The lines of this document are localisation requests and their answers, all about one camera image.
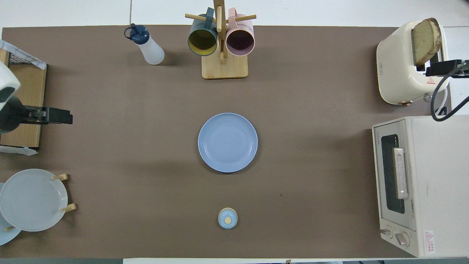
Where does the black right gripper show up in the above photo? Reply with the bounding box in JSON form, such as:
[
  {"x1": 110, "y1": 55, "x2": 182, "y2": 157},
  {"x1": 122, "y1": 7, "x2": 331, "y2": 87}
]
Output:
[{"x1": 425, "y1": 59, "x2": 469, "y2": 79}]

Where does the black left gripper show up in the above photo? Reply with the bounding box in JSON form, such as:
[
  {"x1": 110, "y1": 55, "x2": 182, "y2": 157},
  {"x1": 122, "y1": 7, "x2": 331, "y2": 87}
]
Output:
[{"x1": 0, "y1": 96, "x2": 73, "y2": 133}]

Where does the slice of toast bread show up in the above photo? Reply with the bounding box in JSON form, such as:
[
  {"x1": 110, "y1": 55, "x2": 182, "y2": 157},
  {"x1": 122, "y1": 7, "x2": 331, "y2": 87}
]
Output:
[{"x1": 411, "y1": 18, "x2": 442, "y2": 67}]

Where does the seasoning bottle with navy cap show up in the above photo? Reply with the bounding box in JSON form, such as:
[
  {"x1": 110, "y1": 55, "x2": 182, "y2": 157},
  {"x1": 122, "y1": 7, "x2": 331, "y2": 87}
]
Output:
[{"x1": 124, "y1": 24, "x2": 165, "y2": 66}]

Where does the grey plate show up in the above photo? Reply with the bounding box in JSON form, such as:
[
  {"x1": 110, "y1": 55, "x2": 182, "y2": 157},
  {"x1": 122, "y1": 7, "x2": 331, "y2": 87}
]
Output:
[{"x1": 0, "y1": 169, "x2": 69, "y2": 232}]

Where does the wooden plate rack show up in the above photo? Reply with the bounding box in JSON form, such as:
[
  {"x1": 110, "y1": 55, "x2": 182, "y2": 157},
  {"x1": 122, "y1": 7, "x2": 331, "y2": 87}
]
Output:
[{"x1": 4, "y1": 173, "x2": 77, "y2": 232}]

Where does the light blue plate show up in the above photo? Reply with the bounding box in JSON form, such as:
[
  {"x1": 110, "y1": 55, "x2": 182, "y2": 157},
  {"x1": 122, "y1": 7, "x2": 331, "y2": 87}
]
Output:
[{"x1": 0, "y1": 183, "x2": 22, "y2": 246}]

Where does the blue round plate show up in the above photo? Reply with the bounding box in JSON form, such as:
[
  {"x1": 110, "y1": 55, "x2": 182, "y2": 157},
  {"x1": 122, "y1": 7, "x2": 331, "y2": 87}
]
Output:
[{"x1": 198, "y1": 113, "x2": 258, "y2": 173}]

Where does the wooden shelf stand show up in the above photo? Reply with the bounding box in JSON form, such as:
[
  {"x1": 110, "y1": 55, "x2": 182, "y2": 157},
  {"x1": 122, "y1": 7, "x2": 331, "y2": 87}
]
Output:
[{"x1": 0, "y1": 49, "x2": 47, "y2": 148}]

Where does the cream two-slot toaster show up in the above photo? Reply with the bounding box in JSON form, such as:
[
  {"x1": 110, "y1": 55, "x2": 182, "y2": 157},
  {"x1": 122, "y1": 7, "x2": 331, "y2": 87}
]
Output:
[{"x1": 376, "y1": 20, "x2": 450, "y2": 107}]

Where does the white checkered cloth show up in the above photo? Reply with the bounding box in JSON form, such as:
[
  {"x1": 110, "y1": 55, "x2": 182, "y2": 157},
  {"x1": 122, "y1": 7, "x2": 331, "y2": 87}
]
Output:
[{"x1": 0, "y1": 40, "x2": 47, "y2": 70}]

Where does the brown table mat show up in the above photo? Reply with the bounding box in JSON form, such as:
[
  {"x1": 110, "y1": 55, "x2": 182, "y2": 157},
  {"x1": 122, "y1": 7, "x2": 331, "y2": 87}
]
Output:
[{"x1": 0, "y1": 25, "x2": 452, "y2": 259}]

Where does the cream toaster oven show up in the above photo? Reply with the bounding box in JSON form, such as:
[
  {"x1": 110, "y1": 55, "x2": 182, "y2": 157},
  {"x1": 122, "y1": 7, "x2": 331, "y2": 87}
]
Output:
[{"x1": 372, "y1": 115, "x2": 469, "y2": 258}]

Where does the dark teal mug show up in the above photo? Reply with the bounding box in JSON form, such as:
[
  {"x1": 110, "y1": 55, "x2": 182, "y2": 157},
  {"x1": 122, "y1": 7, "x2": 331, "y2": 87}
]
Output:
[{"x1": 188, "y1": 7, "x2": 219, "y2": 57}]

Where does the wooden mug tree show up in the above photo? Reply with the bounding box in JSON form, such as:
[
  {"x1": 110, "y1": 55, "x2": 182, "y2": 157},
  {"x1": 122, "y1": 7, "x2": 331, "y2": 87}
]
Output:
[{"x1": 185, "y1": 0, "x2": 257, "y2": 80}]

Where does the pink mug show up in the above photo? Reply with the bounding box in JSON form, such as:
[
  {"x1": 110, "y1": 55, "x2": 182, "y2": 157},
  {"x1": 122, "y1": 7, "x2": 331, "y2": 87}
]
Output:
[{"x1": 225, "y1": 8, "x2": 255, "y2": 57}]

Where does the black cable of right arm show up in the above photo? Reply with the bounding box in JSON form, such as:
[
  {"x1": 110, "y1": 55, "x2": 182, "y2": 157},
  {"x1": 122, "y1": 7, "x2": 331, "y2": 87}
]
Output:
[{"x1": 431, "y1": 62, "x2": 469, "y2": 122}]

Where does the white toaster cord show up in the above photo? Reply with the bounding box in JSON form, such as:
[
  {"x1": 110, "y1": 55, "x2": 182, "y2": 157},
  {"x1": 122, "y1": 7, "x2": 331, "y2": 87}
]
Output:
[{"x1": 436, "y1": 87, "x2": 450, "y2": 115}]

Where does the black wire basket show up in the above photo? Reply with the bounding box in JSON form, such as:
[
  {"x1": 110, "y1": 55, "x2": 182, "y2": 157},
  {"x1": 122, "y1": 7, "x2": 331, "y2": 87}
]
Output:
[{"x1": 7, "y1": 52, "x2": 39, "y2": 66}]

